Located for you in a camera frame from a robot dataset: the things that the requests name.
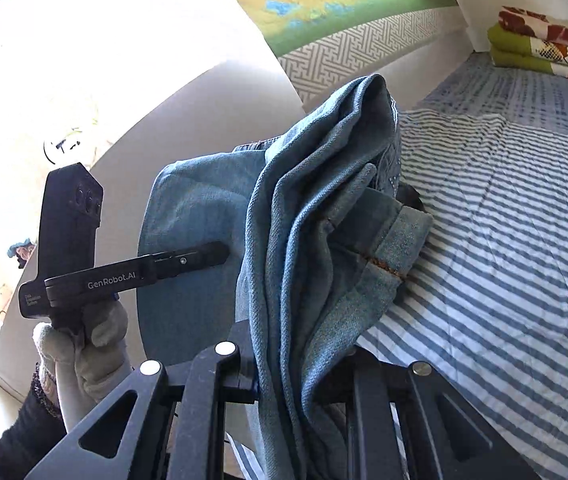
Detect left white gloved hand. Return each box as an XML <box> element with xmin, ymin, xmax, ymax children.
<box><xmin>32</xmin><ymin>299</ymin><xmax>132</xmax><ymax>430</ymax></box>

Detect folded green red blanket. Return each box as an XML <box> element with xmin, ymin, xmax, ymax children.
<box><xmin>487</xmin><ymin>6</ymin><xmax>568</xmax><ymax>79</ymax></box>

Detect black sleeve forearm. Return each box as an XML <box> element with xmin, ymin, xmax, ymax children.
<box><xmin>0</xmin><ymin>364</ymin><xmax>66</xmax><ymax>479</ymax></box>

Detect landscape wall tapestry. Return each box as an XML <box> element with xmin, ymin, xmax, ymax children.
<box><xmin>236</xmin><ymin>0</ymin><xmax>467</xmax><ymax>105</ymax></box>

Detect blue striped bed sheet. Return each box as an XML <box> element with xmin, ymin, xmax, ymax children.
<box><xmin>228</xmin><ymin>52</ymin><xmax>568</xmax><ymax>480</ymax></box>

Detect light blue denim jeans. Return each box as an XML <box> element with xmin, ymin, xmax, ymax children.
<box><xmin>136</xmin><ymin>74</ymin><xmax>432</xmax><ymax>479</ymax></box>

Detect folded black garment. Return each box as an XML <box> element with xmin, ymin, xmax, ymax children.
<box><xmin>396</xmin><ymin>182</ymin><xmax>425</xmax><ymax>212</ymax></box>

